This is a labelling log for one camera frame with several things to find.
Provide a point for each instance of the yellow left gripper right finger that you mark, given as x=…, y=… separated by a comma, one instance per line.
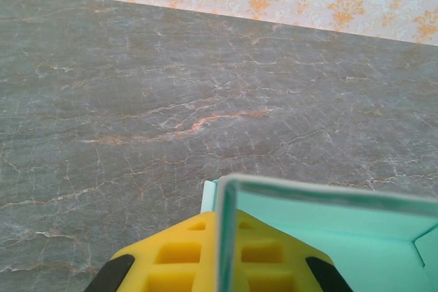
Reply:
x=273, y=264

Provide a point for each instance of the light teal cloth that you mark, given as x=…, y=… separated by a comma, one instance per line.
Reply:
x=342, y=223

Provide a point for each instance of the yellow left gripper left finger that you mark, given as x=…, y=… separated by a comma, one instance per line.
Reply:
x=178, y=258

